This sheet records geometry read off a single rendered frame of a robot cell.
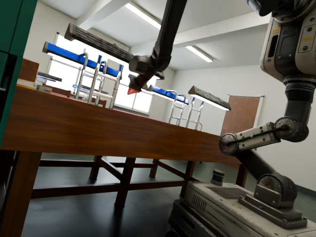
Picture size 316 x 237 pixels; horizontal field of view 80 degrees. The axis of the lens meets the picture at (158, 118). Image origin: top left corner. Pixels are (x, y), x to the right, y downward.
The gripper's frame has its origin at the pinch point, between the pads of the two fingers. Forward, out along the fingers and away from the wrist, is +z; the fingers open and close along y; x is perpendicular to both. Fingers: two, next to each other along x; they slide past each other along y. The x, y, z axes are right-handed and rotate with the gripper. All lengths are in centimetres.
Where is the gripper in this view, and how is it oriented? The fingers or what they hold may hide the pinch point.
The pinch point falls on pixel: (128, 93)
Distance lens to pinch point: 95.3
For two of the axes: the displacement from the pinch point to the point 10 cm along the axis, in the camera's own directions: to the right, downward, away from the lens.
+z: -6.4, 5.0, 5.8
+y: -7.3, -1.7, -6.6
